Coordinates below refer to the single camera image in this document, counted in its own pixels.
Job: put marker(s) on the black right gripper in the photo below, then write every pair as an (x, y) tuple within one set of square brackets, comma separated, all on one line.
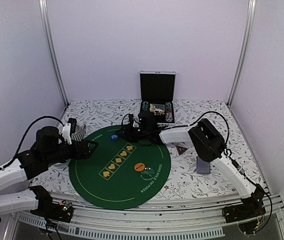
[(127, 134)]

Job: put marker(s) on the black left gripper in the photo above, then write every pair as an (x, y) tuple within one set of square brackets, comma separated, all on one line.
[(85, 154)]

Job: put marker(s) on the blue small blind button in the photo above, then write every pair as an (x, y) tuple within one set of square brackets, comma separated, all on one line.
[(114, 137)]

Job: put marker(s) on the orange big blind button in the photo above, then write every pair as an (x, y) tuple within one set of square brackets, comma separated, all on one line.
[(139, 167)]

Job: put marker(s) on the long mixed chip row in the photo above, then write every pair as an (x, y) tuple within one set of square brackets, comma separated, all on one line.
[(169, 112)]

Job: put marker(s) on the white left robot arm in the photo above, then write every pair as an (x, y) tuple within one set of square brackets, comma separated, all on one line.
[(50, 148)]

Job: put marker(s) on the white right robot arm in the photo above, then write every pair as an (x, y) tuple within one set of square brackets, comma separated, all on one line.
[(209, 145)]

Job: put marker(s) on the white ceramic bowl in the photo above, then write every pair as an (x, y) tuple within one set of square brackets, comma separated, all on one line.
[(61, 164)]

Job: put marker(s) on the short green chip row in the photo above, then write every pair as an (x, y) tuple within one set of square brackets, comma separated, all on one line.
[(145, 106)]

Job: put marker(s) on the red dice row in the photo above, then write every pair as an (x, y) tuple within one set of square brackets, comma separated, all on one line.
[(159, 113)]

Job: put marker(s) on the green round poker mat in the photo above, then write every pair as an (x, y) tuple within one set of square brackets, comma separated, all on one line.
[(108, 179)]

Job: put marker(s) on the clear dealer button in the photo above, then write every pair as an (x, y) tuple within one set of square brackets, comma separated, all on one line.
[(147, 174)]

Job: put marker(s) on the aluminium poker chip case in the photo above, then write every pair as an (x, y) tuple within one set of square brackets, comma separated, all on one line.
[(157, 87)]

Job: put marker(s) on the triangular all in button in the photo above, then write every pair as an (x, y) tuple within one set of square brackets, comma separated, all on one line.
[(181, 150)]

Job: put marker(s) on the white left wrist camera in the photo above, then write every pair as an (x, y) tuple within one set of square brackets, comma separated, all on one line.
[(68, 130)]

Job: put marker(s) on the front aluminium rail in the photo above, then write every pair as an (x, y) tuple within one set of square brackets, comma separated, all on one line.
[(183, 219)]

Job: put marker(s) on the left aluminium frame post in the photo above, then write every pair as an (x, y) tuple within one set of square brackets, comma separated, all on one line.
[(51, 49)]

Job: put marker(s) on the aluminium frame post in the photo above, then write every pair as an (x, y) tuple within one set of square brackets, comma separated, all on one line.
[(243, 52), (51, 49)]

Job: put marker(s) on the right aluminium frame post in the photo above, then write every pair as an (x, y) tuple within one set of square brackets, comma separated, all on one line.
[(243, 52)]

